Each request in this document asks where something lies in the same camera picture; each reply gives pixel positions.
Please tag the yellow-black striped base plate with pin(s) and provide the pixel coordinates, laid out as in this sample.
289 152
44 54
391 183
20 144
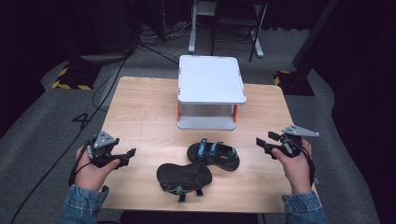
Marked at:
73 77
294 84

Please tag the black sandal with green trim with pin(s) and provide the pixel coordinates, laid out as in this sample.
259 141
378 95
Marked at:
183 177

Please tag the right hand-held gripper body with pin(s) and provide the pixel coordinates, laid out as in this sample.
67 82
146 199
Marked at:
292 141

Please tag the black slanted post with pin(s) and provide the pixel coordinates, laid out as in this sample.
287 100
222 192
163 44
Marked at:
314 34

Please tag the person's right hand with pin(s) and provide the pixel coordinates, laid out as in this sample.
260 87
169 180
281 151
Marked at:
295 171

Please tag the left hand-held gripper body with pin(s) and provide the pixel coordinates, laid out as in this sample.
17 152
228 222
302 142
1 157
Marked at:
102 141

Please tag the white metal stand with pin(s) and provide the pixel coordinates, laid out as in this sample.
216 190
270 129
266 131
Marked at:
194 28

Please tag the white two-tier shoe rack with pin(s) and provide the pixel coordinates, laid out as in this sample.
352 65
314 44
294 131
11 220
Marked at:
210 81

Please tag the person's left hand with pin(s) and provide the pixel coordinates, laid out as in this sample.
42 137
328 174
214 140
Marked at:
91 174

